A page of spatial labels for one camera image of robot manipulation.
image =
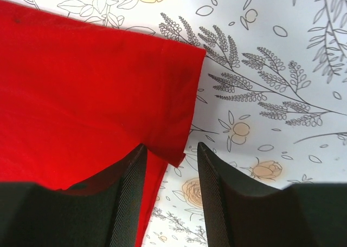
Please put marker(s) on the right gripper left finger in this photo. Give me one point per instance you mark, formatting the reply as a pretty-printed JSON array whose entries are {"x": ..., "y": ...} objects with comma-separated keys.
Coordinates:
[{"x": 102, "y": 210}]

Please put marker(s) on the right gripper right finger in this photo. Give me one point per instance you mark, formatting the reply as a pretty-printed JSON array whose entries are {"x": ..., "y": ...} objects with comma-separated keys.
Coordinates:
[{"x": 240, "y": 211}]

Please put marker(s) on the red t-shirt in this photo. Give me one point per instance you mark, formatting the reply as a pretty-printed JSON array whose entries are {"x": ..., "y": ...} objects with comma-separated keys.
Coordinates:
[{"x": 78, "y": 97}]

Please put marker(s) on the floral patterned table mat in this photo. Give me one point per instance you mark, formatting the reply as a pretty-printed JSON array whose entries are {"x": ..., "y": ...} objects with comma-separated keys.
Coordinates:
[{"x": 271, "y": 98}]

